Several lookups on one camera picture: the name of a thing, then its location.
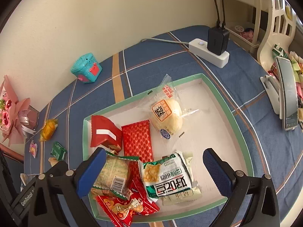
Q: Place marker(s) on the steamed bun clear packet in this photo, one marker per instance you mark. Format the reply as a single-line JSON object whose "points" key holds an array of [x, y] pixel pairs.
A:
{"points": [[166, 110]]}

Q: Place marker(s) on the pink flower bouquet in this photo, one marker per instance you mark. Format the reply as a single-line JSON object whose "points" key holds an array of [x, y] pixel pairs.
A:
{"points": [[11, 126]]}

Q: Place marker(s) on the red white stripe packet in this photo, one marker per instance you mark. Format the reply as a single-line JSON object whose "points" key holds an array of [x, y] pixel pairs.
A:
{"points": [[105, 132]]}

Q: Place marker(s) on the round rice cracker packet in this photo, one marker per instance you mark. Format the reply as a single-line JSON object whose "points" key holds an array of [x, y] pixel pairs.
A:
{"points": [[115, 174]]}

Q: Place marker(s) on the small pink candy packet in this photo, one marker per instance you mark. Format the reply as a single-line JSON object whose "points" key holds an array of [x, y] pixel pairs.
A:
{"points": [[33, 149]]}

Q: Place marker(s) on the teal toy house box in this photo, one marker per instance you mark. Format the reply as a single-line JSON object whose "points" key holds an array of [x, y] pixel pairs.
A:
{"points": [[86, 68]]}

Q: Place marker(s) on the white chair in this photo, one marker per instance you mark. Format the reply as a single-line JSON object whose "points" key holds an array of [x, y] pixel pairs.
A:
{"points": [[280, 31]]}

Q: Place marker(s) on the long red patterned packet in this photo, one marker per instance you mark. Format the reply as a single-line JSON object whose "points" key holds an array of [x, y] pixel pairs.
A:
{"points": [[137, 140]]}

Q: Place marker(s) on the golden bread packet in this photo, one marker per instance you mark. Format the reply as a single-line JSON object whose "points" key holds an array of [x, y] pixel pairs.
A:
{"points": [[48, 129]]}

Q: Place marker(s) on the cream pudding cup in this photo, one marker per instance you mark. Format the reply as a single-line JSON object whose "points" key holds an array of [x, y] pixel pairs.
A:
{"points": [[53, 161]]}

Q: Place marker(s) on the white phone stand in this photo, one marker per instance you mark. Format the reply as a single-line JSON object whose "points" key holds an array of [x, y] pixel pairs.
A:
{"points": [[272, 88]]}

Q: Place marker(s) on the glass vase with ribbon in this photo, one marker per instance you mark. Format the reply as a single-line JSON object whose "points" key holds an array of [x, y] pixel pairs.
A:
{"points": [[29, 120]]}

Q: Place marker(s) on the smartphone on stand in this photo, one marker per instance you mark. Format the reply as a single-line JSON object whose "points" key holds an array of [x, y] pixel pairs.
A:
{"points": [[288, 93]]}

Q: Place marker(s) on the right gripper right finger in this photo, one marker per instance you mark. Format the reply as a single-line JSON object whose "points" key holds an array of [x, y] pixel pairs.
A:
{"points": [[263, 208]]}

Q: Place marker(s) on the green white cracker packet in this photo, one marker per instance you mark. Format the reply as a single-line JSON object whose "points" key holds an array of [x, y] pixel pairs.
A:
{"points": [[170, 177]]}

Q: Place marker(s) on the black power adapter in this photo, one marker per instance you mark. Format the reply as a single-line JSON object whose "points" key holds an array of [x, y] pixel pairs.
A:
{"points": [[217, 40]]}

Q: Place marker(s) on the blue white crumpled packet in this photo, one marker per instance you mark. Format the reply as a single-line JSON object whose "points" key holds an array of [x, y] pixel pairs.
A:
{"points": [[24, 180]]}

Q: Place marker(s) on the white power strip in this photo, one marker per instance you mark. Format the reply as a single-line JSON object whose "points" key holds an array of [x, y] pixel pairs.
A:
{"points": [[199, 48]]}

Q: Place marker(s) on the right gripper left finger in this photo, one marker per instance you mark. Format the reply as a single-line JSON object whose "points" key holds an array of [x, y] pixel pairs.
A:
{"points": [[75, 184]]}

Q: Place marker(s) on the dark green snack packet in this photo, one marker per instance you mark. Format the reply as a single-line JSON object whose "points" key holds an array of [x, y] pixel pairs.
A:
{"points": [[58, 151]]}

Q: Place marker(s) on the green rimmed white tray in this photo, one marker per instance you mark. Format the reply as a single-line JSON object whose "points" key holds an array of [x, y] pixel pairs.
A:
{"points": [[213, 126]]}

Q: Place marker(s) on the red cartoon snack packet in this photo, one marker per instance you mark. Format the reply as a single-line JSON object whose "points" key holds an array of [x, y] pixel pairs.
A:
{"points": [[120, 211]]}

